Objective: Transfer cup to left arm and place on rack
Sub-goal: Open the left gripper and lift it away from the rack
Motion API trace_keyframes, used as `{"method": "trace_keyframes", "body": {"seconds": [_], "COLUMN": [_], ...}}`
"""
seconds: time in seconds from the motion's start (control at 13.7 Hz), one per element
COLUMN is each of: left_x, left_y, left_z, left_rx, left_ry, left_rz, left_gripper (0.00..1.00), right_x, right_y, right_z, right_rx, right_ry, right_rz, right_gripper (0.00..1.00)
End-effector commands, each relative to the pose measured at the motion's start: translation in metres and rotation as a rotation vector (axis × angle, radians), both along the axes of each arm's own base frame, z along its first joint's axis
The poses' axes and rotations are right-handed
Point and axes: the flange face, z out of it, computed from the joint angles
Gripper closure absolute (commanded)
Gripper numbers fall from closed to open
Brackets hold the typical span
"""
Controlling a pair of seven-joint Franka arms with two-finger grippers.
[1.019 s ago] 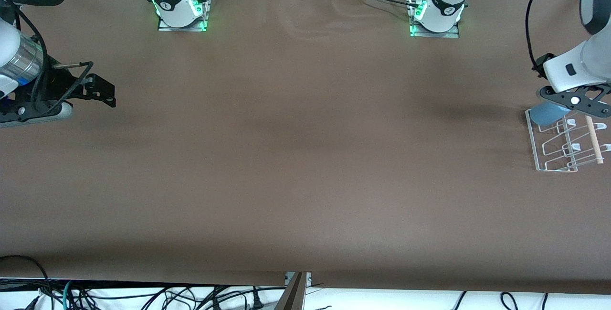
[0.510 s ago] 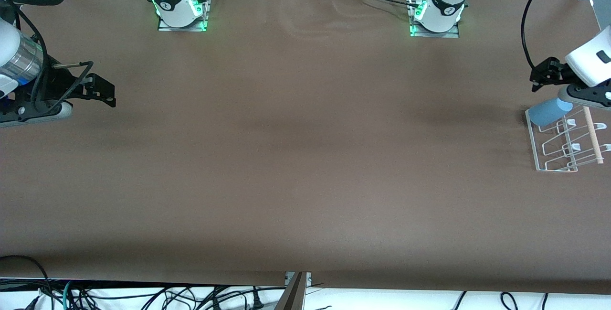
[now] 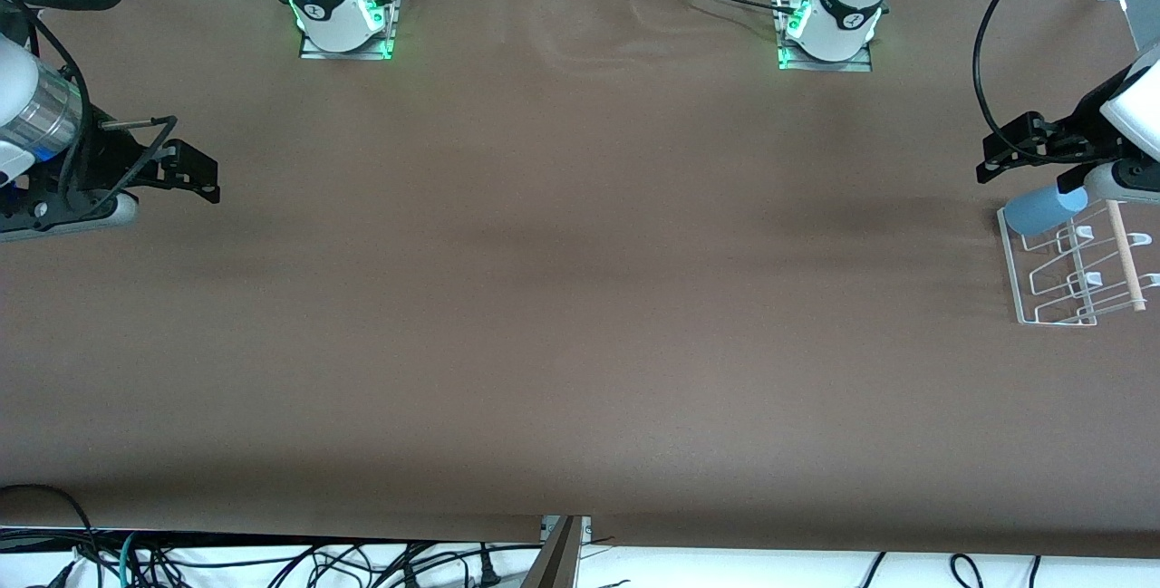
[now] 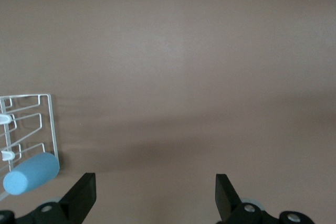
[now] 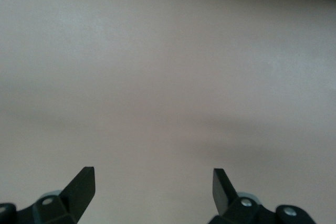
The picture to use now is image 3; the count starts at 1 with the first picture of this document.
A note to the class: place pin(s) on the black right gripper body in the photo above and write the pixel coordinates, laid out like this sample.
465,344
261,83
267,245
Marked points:
101,160

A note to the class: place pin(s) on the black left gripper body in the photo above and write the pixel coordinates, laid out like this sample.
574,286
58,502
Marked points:
1080,132

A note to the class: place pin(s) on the blue plastic cup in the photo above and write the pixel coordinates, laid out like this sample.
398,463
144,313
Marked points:
1038,212

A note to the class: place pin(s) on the brown table cover sheet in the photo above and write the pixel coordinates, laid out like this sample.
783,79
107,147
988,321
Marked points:
580,253

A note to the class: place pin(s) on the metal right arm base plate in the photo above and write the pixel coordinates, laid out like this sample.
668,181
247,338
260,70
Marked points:
317,53

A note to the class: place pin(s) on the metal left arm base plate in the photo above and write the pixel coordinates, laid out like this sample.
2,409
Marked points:
852,65

